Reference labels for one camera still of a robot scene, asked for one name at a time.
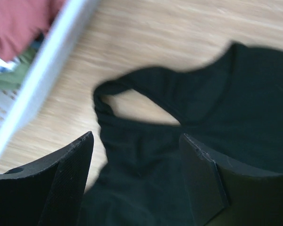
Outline green camouflage garment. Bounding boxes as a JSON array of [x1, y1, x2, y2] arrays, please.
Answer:
[[0, 47, 37, 90]]

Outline blue white striped garment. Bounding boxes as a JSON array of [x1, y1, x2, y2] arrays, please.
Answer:
[[0, 57, 20, 73]]

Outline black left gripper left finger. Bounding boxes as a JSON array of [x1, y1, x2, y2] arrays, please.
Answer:
[[0, 131, 94, 226]]

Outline black tank top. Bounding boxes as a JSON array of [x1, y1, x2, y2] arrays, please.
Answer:
[[79, 43, 283, 226]]

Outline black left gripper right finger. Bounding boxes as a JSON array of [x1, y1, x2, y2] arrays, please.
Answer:
[[179, 134, 283, 226]]

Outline white plastic laundry basket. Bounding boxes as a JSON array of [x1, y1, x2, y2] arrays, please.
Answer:
[[0, 0, 99, 156]]

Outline red tank top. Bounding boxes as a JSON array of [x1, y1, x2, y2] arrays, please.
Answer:
[[0, 0, 65, 61]]

